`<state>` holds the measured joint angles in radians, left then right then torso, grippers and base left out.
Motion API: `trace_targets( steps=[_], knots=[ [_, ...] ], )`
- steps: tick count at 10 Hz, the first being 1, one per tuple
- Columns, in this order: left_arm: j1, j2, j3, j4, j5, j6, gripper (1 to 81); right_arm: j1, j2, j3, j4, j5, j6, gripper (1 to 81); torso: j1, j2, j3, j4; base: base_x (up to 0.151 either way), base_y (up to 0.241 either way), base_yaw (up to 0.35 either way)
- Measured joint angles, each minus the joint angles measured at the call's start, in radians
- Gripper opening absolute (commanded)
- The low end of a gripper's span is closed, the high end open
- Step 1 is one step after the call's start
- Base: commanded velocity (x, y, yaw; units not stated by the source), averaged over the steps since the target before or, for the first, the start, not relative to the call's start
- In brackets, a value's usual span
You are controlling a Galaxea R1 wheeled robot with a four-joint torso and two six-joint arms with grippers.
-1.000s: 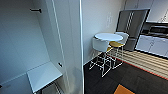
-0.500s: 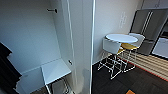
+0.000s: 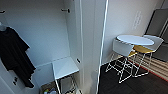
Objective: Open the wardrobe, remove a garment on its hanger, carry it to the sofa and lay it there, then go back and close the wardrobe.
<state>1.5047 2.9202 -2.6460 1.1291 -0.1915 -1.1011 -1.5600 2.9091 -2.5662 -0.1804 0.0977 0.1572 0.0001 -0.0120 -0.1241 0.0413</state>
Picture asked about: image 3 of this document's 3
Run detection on white wardrobe door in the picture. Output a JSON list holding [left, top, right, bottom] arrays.
[[79, 0, 109, 94]]

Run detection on white inner shelf unit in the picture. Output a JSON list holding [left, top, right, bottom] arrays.
[[51, 55, 82, 94]]

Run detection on dark wardrobe hook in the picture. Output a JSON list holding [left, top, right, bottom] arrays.
[[0, 9, 6, 15], [60, 7, 71, 14]]

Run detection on white wardrobe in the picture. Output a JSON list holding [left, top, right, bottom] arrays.
[[0, 0, 84, 94]]

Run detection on round white table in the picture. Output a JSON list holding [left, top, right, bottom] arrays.
[[116, 34, 155, 47]]

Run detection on yellow chair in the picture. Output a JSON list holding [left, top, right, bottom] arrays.
[[128, 44, 156, 78]]

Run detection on black t-shirt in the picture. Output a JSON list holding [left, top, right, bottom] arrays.
[[0, 26, 37, 89]]

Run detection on steel fridge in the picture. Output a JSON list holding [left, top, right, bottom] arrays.
[[145, 8, 168, 63]]

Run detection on white t-shirt hanger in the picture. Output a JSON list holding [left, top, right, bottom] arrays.
[[0, 21, 8, 33]]

